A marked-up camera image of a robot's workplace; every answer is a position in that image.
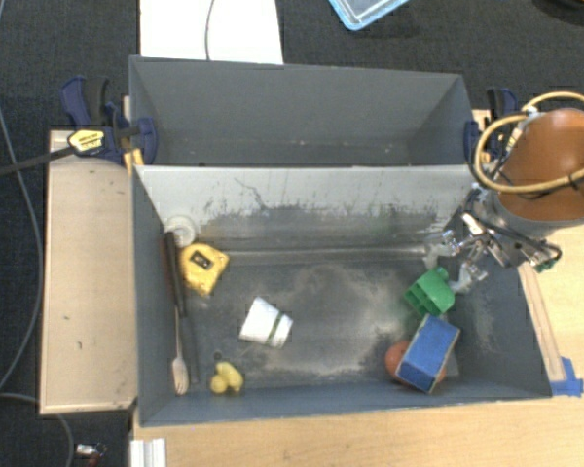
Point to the yellow rubber duck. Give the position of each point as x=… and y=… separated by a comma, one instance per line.
x=226, y=380

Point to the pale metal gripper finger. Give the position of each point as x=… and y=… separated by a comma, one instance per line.
x=440, y=251
x=467, y=277

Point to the orange ball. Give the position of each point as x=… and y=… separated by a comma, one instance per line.
x=394, y=358

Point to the green toy block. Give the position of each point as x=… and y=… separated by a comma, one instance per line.
x=430, y=292

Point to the dark long flat block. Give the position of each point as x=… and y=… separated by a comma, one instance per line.
x=176, y=280

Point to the blue sponge block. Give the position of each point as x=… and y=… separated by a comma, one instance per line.
x=428, y=353

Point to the pale wood flat board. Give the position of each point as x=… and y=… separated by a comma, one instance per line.
x=87, y=280

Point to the clear tape roll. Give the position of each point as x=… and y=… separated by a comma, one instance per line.
x=185, y=229

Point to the white cup with green stripes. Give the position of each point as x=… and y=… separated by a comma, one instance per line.
x=265, y=321

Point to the grey metal bin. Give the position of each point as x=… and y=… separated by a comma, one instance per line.
x=321, y=280

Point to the pale wooden fork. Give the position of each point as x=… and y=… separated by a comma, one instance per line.
x=180, y=372

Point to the yellow tape measure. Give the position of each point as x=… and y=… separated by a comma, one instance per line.
x=202, y=268

